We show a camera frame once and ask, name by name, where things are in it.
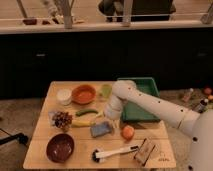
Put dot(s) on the wooden block box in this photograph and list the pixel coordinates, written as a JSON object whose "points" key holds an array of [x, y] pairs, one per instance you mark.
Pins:
{"points": [[143, 153]]}

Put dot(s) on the green pepper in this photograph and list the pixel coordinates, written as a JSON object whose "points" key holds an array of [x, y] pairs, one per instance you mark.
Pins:
{"points": [[85, 111]]}

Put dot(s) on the dark brown bowl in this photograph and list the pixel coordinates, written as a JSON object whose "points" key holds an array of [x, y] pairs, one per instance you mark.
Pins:
{"points": [[60, 148]]}

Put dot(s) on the yellow banana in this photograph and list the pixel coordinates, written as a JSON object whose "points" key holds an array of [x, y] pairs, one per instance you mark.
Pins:
{"points": [[76, 123]]}

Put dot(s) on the orange bowl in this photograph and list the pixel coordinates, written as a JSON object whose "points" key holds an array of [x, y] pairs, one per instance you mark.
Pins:
{"points": [[83, 94]]}

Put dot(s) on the white cup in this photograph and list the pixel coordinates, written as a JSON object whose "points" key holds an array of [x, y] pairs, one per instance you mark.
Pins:
{"points": [[64, 96]]}

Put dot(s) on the light green cup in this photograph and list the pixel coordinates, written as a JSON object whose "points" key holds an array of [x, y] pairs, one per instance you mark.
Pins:
{"points": [[105, 90]]}

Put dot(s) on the blue grey sponge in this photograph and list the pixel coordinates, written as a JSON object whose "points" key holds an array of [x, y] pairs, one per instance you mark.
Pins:
{"points": [[101, 129]]}

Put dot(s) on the orange fruit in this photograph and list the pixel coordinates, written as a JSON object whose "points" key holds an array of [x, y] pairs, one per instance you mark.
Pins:
{"points": [[127, 132]]}

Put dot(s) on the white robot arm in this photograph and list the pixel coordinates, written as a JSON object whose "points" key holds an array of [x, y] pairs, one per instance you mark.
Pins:
{"points": [[199, 127]]}

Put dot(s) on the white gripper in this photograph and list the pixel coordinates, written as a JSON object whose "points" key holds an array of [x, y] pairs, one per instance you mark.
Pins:
{"points": [[111, 113]]}

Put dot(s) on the bunch of purple grapes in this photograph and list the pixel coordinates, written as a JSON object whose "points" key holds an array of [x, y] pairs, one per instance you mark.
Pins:
{"points": [[62, 120]]}

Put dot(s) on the white dish brush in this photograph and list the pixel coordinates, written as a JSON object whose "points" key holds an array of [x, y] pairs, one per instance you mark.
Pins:
{"points": [[97, 155]]}

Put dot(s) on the wooden folding table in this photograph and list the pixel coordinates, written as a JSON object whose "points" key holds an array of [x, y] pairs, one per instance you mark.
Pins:
{"points": [[36, 158]]}

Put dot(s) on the green plastic tray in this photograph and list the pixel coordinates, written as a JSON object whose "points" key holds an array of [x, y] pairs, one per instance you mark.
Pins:
{"points": [[136, 112]]}

